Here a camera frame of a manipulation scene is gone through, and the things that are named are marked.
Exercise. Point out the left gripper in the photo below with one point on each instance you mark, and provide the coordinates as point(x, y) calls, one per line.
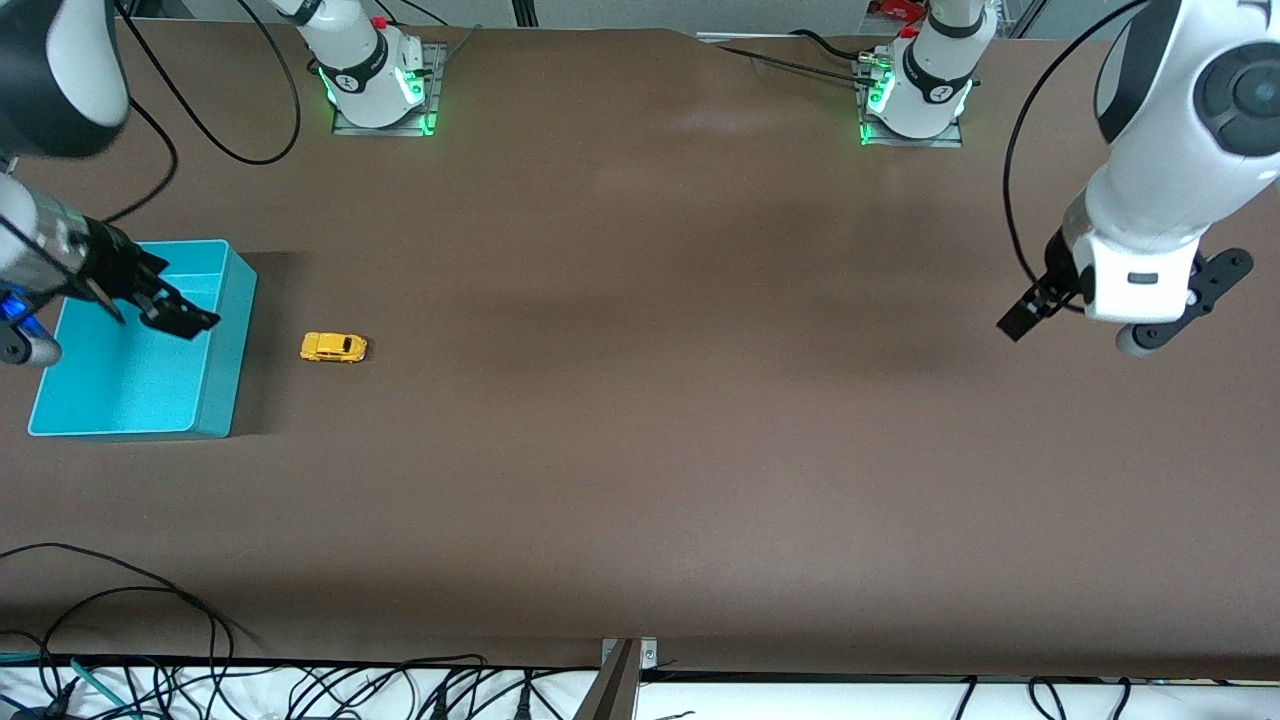
point(1050, 288)

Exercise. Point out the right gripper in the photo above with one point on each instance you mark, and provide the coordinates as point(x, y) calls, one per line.
point(112, 262)

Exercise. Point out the yellow beetle toy car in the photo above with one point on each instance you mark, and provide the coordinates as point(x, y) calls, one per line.
point(335, 347)

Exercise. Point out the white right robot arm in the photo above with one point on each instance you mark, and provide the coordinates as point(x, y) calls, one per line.
point(360, 80)

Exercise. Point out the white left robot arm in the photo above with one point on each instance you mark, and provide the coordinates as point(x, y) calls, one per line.
point(1180, 130)

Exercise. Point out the turquoise plastic bin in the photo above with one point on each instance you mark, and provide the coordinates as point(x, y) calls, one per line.
point(130, 390)

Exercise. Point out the red object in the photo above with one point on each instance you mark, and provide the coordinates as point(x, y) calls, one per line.
point(900, 10)

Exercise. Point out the brown table mat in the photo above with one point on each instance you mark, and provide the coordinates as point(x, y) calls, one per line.
point(600, 480)

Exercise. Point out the grey metal beam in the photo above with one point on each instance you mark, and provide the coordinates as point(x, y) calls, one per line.
point(612, 695)

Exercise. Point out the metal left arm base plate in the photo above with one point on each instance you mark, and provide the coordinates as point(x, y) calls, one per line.
point(910, 143)

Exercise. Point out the aluminium frame profile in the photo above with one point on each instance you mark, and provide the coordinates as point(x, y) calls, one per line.
point(1025, 15)

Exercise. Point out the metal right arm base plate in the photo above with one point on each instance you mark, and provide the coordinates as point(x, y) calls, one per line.
point(437, 70)

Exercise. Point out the black frame profile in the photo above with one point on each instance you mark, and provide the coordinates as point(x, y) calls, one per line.
point(525, 12)

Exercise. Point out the metal corner bracket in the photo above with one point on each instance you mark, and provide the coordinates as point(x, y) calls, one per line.
point(648, 655)

